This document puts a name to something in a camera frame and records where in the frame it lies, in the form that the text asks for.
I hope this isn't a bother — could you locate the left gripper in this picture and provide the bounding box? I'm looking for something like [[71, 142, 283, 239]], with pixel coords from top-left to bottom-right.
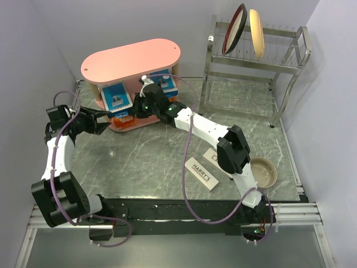
[[67, 106, 111, 136]]

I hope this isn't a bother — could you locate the orange Gillette box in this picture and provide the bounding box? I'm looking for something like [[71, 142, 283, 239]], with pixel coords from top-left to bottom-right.
[[113, 116, 136, 130], [168, 96, 179, 102]]

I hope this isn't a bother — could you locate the pink three-tier shelf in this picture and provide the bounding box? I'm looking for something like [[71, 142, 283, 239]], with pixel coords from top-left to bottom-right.
[[80, 38, 182, 132]]

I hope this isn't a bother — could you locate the blue Harry's razor box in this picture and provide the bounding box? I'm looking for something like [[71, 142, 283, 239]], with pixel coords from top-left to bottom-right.
[[149, 69, 178, 98]]

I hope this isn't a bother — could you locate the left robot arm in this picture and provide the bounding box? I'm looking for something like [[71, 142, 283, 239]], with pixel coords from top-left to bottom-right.
[[31, 105, 111, 227]]

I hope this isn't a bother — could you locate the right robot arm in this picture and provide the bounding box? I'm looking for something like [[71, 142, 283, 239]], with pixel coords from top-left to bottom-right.
[[132, 83, 275, 225]]

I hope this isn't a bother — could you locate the white Harry's box right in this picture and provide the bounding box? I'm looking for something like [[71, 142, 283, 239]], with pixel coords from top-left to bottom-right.
[[203, 149, 233, 180]]

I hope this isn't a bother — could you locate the white harry's box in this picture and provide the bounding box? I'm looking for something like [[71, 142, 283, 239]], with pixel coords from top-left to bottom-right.
[[203, 149, 233, 180], [185, 157, 219, 191]]

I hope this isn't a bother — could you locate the white Harry's box left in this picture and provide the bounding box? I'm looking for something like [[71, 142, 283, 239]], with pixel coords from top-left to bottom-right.
[[185, 157, 219, 191]]

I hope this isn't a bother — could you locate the metal dish rack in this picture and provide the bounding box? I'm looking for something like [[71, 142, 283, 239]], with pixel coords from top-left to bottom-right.
[[199, 15, 312, 128]]

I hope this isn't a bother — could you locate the dark red plate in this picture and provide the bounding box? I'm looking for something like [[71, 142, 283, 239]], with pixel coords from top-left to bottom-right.
[[221, 3, 248, 55]]

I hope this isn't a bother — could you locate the cream yellow plate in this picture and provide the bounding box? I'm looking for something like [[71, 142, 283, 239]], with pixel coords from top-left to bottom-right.
[[249, 9, 265, 60]]

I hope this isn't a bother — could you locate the beige bowl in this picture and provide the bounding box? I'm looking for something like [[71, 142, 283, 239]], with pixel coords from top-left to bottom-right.
[[250, 157, 278, 189]]

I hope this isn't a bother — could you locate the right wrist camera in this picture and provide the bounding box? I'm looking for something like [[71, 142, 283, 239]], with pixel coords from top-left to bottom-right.
[[139, 75, 153, 97]]

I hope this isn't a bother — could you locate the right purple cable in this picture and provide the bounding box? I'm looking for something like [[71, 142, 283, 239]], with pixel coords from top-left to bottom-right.
[[147, 73, 274, 244]]

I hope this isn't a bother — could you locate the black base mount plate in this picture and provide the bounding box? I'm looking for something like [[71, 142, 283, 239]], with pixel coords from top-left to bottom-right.
[[79, 199, 303, 241]]

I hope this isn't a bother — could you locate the aluminium rail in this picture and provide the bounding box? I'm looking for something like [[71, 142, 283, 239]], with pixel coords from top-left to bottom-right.
[[27, 203, 324, 229]]

